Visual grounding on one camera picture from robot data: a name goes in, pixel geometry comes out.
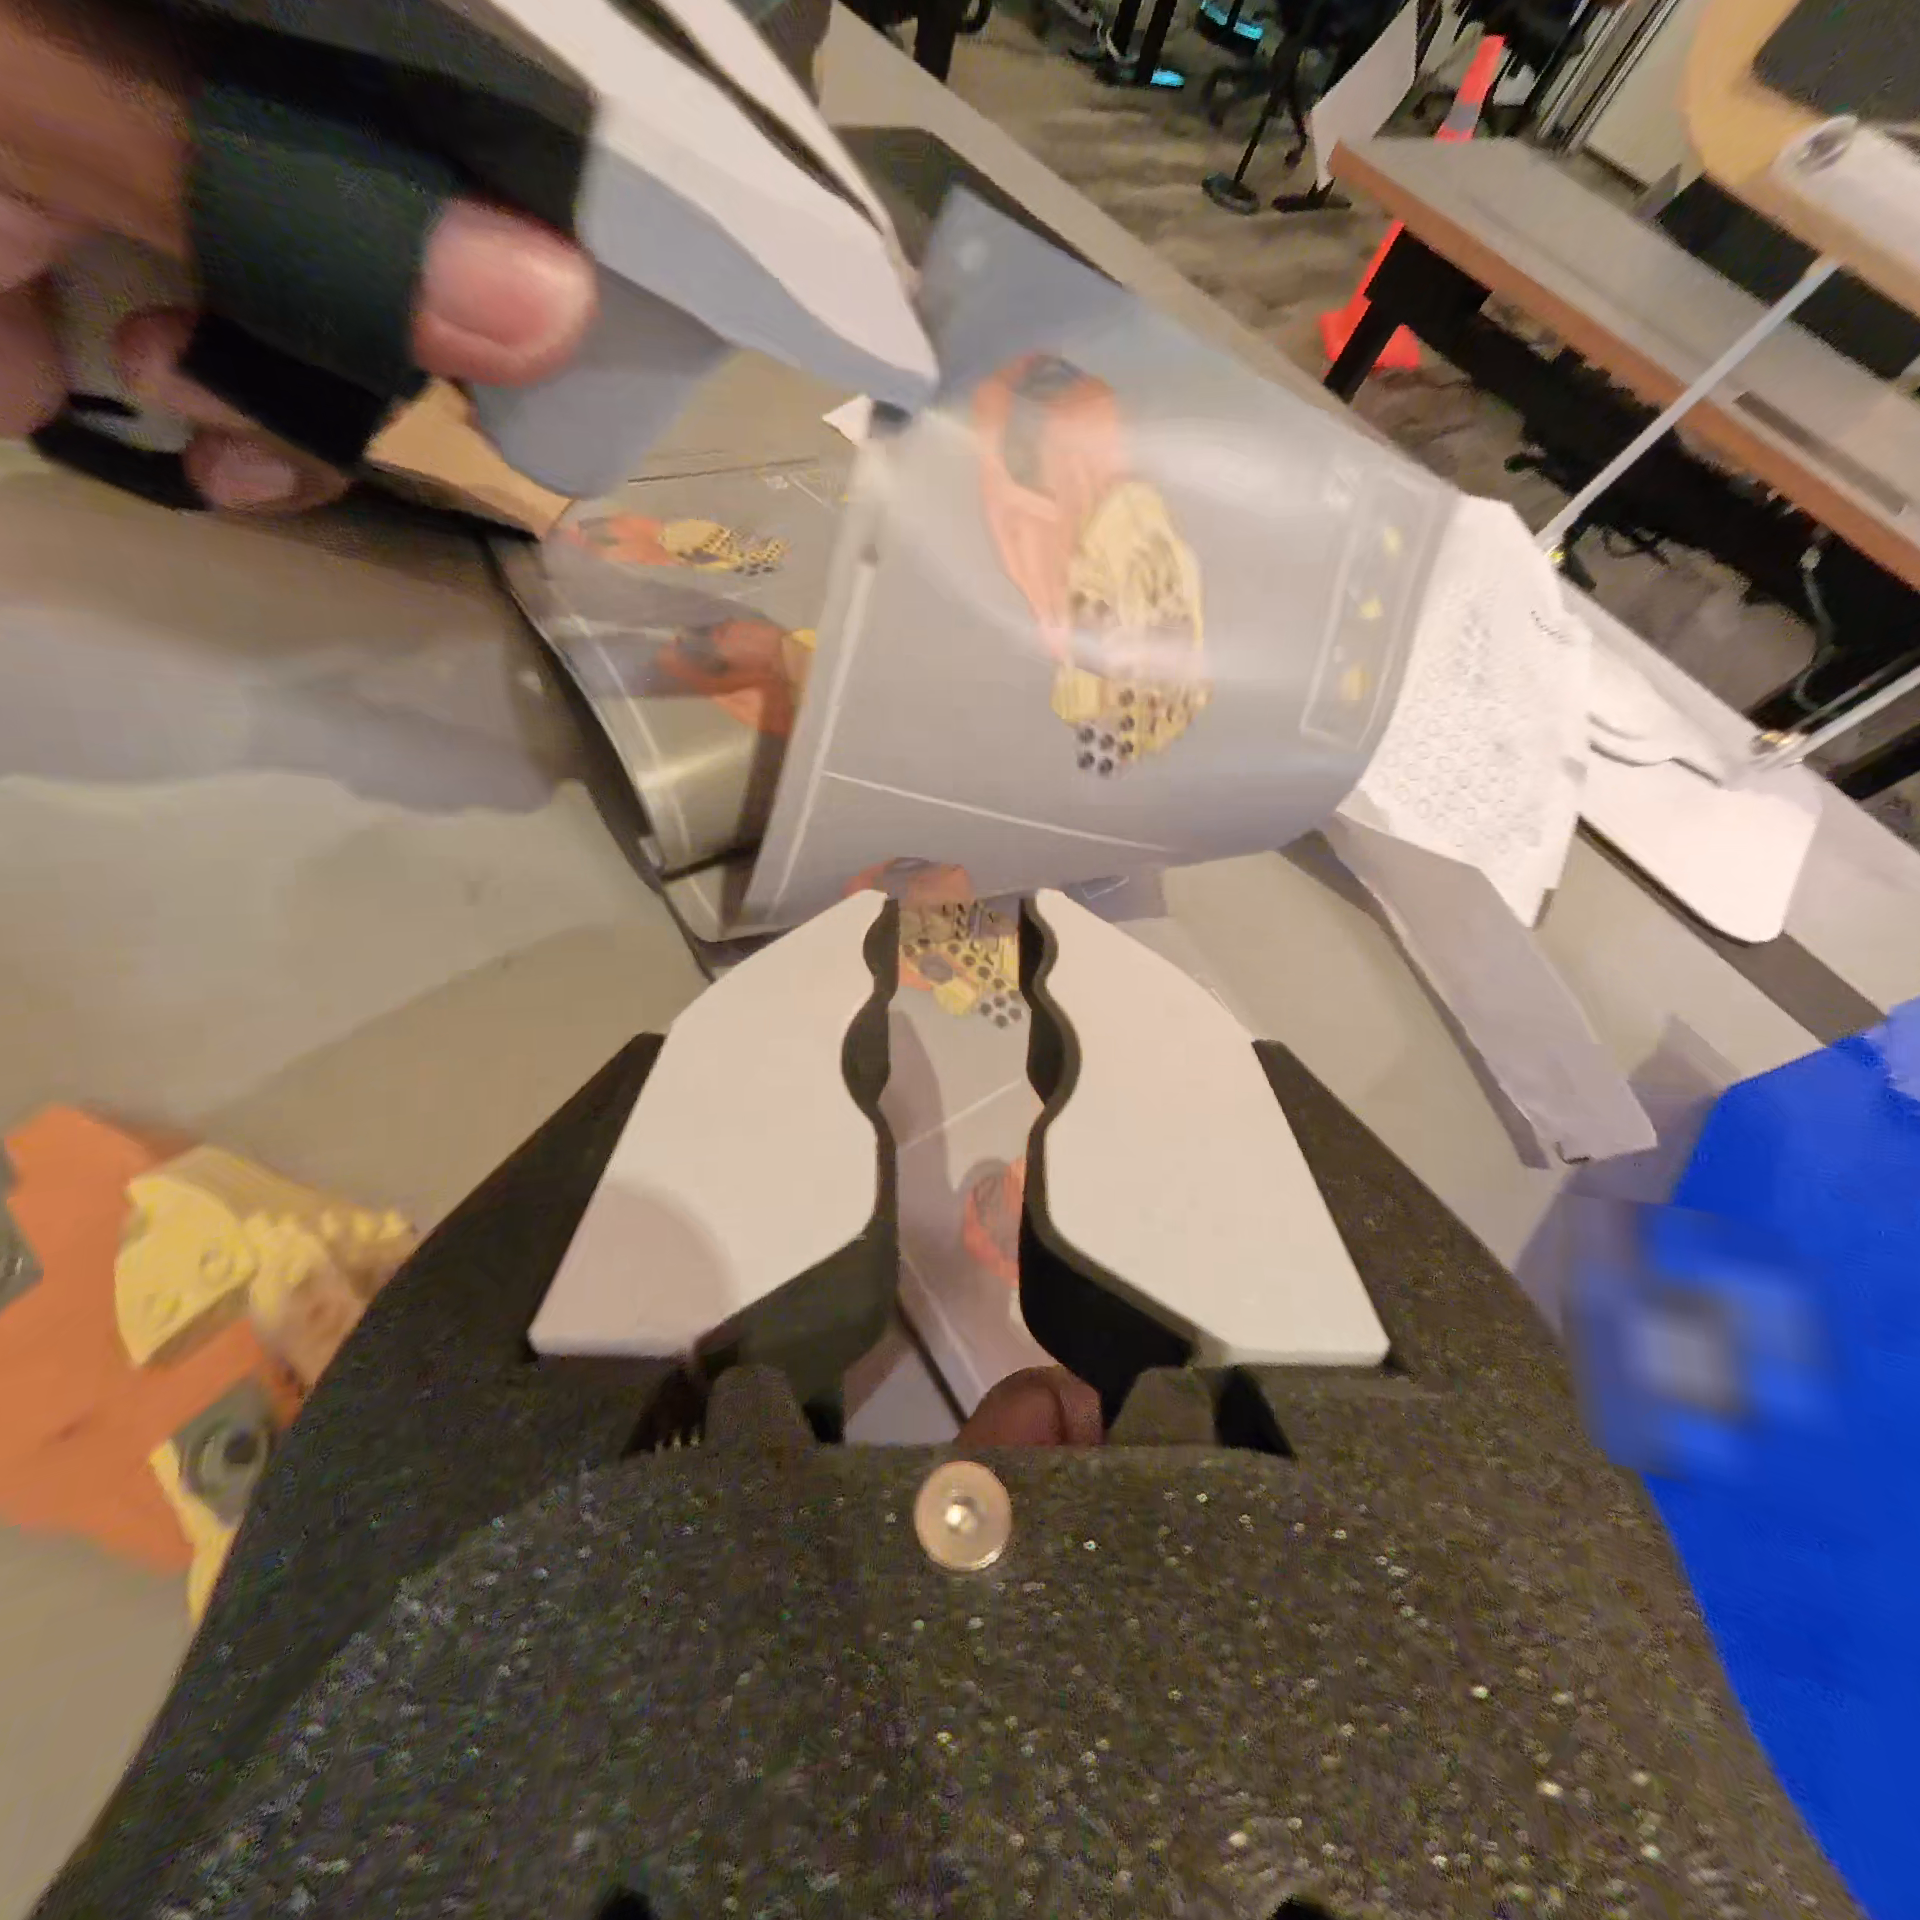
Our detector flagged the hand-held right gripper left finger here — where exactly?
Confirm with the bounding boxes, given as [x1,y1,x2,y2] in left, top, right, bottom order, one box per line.
[528,887,906,1412]

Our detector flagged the white flat tray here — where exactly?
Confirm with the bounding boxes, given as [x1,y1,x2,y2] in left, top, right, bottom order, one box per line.
[1573,642,1920,951]

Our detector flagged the orange traffic cone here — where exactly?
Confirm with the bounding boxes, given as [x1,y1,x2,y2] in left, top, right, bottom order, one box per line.
[1317,32,1510,379]

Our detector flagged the wood-edged grey table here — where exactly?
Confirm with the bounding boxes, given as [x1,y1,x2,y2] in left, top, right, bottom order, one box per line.
[1324,133,1920,601]

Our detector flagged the white slanted rod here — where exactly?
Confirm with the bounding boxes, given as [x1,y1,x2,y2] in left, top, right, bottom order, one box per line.
[1534,251,1851,560]

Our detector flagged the brown cardboard piece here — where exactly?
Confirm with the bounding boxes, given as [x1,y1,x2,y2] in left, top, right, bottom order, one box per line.
[363,379,582,541]

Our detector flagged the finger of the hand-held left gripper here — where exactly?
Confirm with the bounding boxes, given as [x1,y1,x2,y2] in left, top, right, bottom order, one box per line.
[502,0,906,251]
[464,93,942,501]

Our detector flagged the person's left hand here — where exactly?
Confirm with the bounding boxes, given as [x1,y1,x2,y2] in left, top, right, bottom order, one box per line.
[0,17,605,520]

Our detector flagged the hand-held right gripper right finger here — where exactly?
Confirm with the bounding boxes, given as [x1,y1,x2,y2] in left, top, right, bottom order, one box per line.
[1020,890,1393,1403]

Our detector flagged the tan curved board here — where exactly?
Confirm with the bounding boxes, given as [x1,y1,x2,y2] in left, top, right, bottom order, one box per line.
[1681,0,1920,324]

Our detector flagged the white circle-print paper bag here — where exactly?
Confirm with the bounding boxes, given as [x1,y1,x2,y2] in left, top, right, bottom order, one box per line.
[1333,491,1595,928]

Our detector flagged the large blue plastic bin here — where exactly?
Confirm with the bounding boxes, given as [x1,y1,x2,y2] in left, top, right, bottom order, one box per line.
[1558,994,1920,1920]

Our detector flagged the grey brick instruction booklet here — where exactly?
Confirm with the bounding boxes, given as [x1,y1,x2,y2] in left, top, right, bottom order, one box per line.
[496,188,1468,1450]

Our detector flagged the grey desk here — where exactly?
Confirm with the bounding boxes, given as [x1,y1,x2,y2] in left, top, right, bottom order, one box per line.
[0,0,1920,1653]

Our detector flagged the orange and yellow brick model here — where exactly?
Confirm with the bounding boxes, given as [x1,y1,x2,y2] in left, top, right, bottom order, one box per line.
[0,1100,426,1626]

